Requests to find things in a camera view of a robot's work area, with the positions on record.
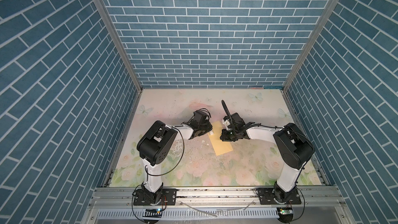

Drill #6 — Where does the black corrugated cable hose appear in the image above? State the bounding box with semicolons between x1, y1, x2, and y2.
221;100;232;125

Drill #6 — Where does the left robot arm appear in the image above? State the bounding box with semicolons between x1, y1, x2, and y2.
137;108;212;194

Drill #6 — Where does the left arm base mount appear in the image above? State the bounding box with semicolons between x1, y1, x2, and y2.
133;187;177;206

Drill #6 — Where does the white vented cable duct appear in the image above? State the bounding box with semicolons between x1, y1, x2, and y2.
97;207;279;221

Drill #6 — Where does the yellow envelope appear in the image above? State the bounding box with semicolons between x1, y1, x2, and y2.
207;121;234;156

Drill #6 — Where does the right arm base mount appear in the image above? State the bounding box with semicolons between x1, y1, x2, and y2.
255;187;302;205

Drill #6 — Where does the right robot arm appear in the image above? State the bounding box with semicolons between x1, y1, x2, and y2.
220;113;315;194

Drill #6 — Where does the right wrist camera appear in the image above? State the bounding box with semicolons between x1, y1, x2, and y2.
222;116;231;130

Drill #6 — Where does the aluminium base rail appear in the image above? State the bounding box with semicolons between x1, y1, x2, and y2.
83;186;354;224

